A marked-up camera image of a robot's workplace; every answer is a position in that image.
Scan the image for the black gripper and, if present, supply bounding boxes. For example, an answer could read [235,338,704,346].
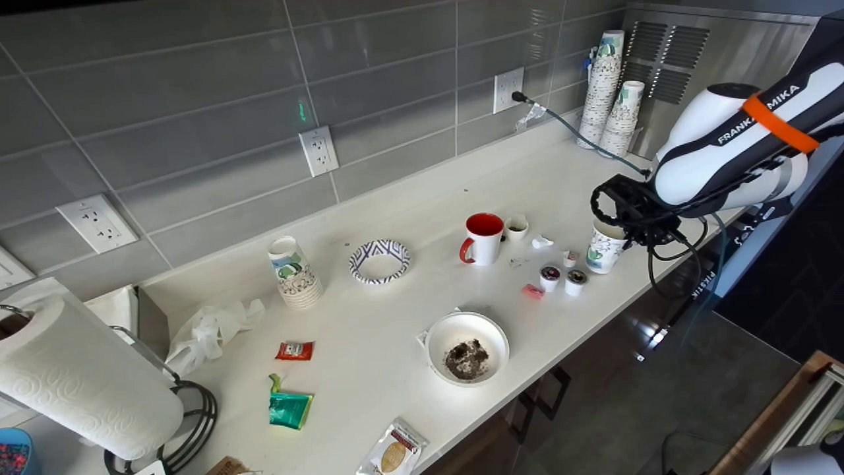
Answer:
[588,175,681,248]

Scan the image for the clear glass cup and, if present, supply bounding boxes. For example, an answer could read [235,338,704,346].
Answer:
[582,222,632,276]

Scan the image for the short paper cup stack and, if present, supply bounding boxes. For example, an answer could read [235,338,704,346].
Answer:
[598,76,648,160]

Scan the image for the small white cup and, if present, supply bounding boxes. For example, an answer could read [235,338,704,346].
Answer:
[504,213,533,243]

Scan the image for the tall paper cup stack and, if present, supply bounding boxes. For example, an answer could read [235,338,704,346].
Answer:
[578,28,629,147]

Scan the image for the white printed paper cup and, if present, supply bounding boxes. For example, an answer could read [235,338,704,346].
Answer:
[265,233,321,314]

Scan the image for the small coffee pod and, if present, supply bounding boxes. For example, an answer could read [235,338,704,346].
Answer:
[561,266,591,297]
[538,264,565,295]

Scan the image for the white mug red inside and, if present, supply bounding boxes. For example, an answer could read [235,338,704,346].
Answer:
[455,210,508,270]

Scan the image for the robot mounting stand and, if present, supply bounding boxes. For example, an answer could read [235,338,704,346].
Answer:
[702,130,844,305]

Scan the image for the white outlet with plug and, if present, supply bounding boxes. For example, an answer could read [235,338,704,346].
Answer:
[490,65,526,115]

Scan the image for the brown crumpled wrapper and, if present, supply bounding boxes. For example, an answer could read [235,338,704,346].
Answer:
[443,338,493,382]

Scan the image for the white ceramic bowl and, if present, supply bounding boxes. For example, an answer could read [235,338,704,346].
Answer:
[424,308,515,384]

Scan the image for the blue patterned paper bowl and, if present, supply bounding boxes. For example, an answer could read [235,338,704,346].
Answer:
[348,237,417,287]

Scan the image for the clear snack packet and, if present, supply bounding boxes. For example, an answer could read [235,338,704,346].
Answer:
[352,415,433,475]

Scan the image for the red sauce packet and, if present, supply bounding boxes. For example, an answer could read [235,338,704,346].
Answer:
[275,338,319,365]

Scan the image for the green foil packet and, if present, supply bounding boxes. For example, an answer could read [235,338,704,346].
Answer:
[265,372,315,433]

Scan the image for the crumpled clear plastic bag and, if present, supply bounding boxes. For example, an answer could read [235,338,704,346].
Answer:
[162,295,271,376]

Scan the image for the brown packet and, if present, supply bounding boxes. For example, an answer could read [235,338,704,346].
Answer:
[205,453,256,475]

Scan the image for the stainless steel box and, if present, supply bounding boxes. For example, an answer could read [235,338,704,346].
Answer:
[81,285,174,365]

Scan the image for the white paper towel roll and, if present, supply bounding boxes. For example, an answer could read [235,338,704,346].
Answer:
[0,293,186,463]

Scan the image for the blue patterned container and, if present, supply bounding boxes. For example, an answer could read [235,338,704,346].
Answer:
[0,425,45,475]

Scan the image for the blue green power cable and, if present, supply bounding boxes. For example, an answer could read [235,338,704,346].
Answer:
[508,86,654,176]

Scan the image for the clear cable tag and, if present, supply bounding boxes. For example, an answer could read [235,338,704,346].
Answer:
[516,103,549,131]

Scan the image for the orange strap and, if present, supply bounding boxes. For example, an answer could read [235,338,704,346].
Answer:
[741,93,823,159]

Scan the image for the wooden frame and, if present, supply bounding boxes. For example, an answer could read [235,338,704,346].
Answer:
[710,347,844,475]

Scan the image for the white single wall outlet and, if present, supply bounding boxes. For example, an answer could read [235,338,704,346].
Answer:
[294,124,343,180]

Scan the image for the black wire towel holder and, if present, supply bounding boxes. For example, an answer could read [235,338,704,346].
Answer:
[102,321,222,475]

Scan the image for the white double wall outlet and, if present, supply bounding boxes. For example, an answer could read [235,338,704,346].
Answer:
[54,192,143,256]

